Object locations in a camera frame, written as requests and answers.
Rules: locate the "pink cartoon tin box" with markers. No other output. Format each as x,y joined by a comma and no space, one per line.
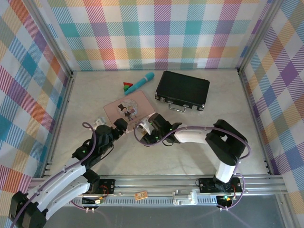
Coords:
140,102

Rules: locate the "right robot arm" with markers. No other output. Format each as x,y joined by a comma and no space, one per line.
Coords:
225,142

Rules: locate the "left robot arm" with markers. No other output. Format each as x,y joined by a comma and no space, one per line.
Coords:
59,183

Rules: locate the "red green triangle block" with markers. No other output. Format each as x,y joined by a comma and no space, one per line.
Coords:
127,86

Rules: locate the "teal cylinder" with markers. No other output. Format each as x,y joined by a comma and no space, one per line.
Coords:
142,82

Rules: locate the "small orange tag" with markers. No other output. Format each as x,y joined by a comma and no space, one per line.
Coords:
141,195

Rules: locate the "black connector box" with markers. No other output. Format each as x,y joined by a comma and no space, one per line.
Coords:
223,202
95,202

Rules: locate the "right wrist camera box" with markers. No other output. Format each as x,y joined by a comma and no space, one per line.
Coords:
145,126

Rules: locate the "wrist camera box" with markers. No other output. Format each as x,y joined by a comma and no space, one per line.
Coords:
145,126
101,120

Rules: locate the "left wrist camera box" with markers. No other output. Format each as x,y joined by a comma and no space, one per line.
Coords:
101,120

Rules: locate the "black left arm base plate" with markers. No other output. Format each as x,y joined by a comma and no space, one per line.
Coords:
107,185

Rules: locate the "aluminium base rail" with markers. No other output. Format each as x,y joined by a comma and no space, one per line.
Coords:
154,184

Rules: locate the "aluminium side rail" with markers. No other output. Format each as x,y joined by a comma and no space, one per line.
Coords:
254,123
60,118

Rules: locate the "white metal bracket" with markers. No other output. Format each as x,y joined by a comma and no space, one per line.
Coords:
184,199

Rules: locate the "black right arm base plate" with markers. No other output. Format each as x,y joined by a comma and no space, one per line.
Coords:
205,185

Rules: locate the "aluminium frame post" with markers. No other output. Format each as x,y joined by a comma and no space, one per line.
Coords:
52,40
259,35

